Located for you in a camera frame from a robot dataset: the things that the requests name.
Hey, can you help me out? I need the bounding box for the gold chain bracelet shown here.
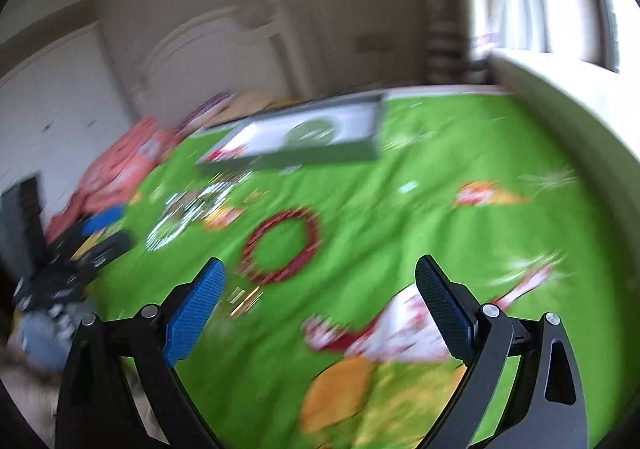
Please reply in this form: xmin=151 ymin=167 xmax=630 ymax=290
xmin=226 ymin=283 xmax=266 ymax=317

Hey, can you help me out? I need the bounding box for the dark red bead bracelet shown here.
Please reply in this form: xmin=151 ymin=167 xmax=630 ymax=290
xmin=240 ymin=206 xmax=321 ymax=286

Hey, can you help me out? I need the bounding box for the pale green jade bangle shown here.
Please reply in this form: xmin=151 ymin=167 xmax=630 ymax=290
xmin=284 ymin=120 xmax=337 ymax=148

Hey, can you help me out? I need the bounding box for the pink folded quilt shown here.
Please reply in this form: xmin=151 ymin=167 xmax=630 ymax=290
xmin=46 ymin=116 xmax=177 ymax=244

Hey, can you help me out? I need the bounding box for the white wardrobe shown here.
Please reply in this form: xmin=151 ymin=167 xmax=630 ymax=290
xmin=1 ymin=24 xmax=137 ymax=225

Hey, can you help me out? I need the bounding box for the green cartoon bed sheet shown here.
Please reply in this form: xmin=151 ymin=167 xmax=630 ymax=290
xmin=92 ymin=94 xmax=639 ymax=448

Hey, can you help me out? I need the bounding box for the patterned embroidered pillow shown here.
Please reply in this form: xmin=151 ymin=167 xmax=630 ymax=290
xmin=179 ymin=90 xmax=235 ymax=132

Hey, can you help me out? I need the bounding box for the yellow beige pillow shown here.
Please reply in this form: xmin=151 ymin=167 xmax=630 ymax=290
xmin=218 ymin=90 xmax=277 ymax=122

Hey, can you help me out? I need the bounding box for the grey shallow cardboard tray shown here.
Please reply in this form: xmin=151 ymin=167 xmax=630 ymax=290
xmin=198 ymin=92 xmax=384 ymax=172

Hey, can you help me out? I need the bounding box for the white bed headboard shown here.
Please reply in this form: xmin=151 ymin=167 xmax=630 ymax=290
xmin=127 ymin=0 xmax=314 ymax=125

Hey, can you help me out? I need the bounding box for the patterned window curtain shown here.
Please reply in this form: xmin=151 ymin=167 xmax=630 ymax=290
xmin=426 ymin=0 xmax=498 ymax=85

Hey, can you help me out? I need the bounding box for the wall power socket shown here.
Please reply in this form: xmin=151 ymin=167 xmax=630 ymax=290
xmin=355 ymin=32 xmax=394 ymax=54

